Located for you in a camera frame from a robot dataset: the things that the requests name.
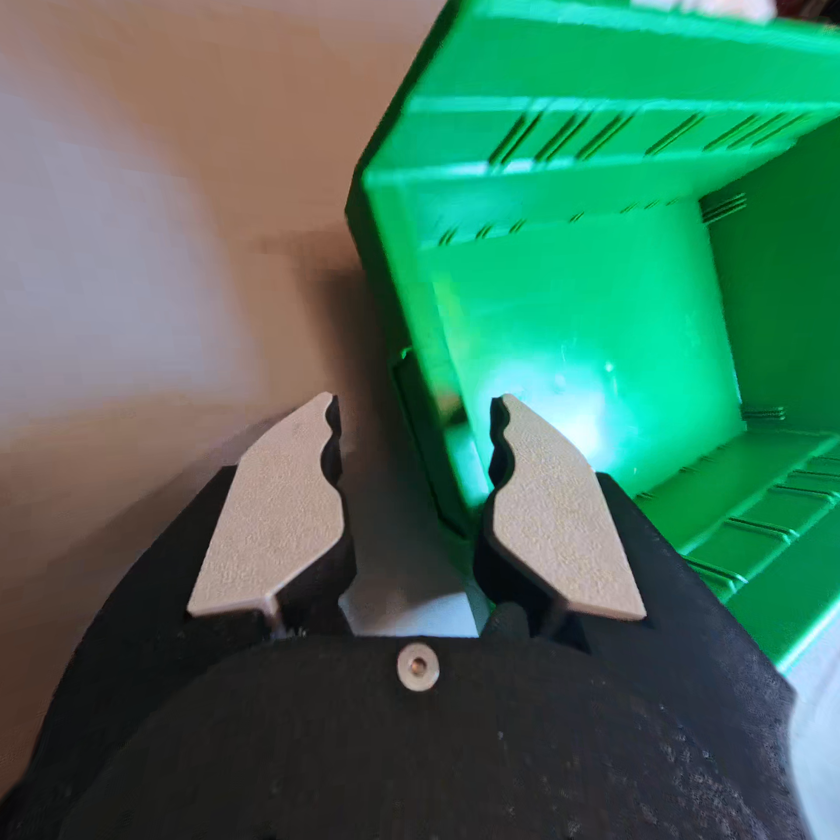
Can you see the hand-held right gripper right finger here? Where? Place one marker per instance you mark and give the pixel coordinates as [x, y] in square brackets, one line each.
[558, 525]

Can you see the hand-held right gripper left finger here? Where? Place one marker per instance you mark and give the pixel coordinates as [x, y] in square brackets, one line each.
[275, 518]

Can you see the green plastic bin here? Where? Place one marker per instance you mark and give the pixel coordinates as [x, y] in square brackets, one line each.
[590, 295]

